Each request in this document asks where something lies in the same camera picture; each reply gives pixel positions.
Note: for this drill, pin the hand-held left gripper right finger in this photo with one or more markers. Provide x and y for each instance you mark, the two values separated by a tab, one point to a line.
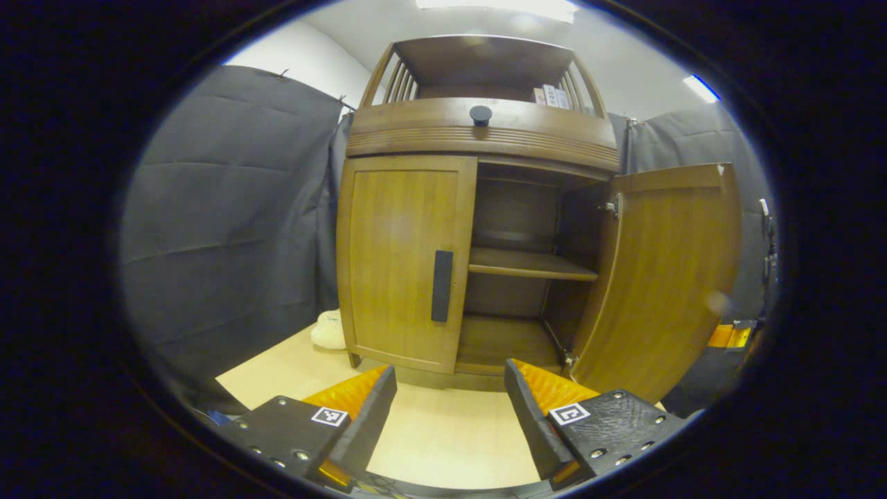
530	423

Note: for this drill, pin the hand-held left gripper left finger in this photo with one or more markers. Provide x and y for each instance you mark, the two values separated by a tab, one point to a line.
367	430

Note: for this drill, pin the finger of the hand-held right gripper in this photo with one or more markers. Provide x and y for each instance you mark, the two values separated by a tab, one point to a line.
727	337

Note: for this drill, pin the wooden cabinet door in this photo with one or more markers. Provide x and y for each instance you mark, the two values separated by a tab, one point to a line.
395	263
665	277

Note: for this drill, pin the wooden double-door shoe cabinet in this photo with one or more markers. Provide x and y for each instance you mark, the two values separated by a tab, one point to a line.
513	208

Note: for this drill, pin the metal door hinge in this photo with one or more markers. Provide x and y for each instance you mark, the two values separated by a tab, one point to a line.
610	206
570	359

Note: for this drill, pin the wooden cabinet drawer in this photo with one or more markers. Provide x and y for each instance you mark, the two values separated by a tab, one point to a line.
416	128

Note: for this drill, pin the cream plush lump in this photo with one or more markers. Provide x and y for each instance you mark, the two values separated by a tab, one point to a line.
328	331

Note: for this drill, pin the wooden inner shelf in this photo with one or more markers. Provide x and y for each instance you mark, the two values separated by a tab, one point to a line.
527	265

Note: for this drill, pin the rectangular ceiling light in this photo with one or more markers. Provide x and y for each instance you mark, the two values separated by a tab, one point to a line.
701	89
499	7

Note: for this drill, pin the black backdrop cloth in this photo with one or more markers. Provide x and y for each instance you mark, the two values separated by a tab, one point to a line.
229	229

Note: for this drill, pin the white book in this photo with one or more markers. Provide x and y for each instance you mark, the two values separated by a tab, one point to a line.
562	99
550	95

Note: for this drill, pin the round black drawer knob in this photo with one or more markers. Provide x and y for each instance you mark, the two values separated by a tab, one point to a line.
481	115

